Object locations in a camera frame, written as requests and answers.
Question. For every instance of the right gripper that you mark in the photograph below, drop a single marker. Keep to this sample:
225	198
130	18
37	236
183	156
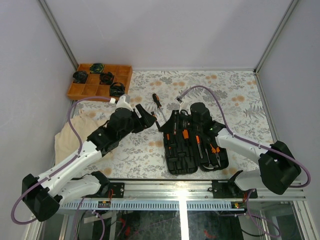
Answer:
173	125

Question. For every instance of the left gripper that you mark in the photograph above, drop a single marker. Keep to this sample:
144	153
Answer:
147	120

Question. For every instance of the small black orange screwdriver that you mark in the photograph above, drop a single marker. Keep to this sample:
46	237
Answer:
156	120

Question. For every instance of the black plastic tool case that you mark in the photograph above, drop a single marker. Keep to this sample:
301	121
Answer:
176	163

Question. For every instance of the large black orange screwdriver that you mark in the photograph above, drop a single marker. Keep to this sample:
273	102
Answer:
156	100

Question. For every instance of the precision screwdriver orange black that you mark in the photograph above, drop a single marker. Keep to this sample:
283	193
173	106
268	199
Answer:
168	144

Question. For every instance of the steel claw hammer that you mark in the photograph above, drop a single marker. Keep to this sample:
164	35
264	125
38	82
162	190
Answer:
209	160

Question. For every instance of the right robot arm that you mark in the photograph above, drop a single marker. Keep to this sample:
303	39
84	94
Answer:
276	171

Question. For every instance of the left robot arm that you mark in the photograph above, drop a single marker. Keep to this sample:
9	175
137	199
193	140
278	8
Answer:
44	194

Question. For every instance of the floral table cloth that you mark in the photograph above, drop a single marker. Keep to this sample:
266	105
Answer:
230	96

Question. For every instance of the dark rolled fabric band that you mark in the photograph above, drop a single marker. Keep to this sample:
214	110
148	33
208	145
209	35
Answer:
116	89

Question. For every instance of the dark rolled band centre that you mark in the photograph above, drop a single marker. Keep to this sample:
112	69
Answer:
106	78

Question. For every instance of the cream cloth bag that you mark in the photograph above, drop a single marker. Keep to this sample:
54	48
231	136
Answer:
85	122

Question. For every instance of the dark rolled band outside tray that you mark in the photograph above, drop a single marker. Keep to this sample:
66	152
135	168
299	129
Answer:
80	77

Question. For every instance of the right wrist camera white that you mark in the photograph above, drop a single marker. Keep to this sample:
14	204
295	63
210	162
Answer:
183	106

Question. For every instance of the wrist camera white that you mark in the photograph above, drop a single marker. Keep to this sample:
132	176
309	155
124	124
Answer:
183	106
124	102

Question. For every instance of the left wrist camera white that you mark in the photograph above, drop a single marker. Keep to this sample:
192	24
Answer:
124	102

